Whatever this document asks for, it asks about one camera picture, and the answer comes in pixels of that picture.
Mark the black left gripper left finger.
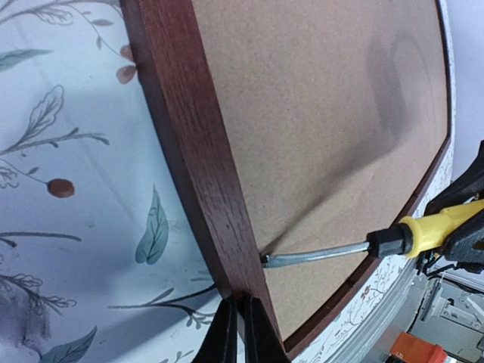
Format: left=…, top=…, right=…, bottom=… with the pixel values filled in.
left=192, top=297, right=237, bottom=363

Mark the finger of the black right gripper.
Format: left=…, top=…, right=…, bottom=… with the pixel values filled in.
left=424, top=144, right=483, bottom=265

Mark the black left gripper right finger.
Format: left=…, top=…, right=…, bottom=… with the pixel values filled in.
left=244, top=295, right=290, bottom=363

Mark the yellow handled screwdriver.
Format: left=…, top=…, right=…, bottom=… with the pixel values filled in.
left=261, top=201, right=483, bottom=268

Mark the red-brown wooden picture frame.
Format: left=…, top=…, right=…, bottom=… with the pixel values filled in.
left=121, top=1, right=451, bottom=358

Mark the orange red object background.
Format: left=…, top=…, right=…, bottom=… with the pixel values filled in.
left=390, top=332, right=448, bottom=363

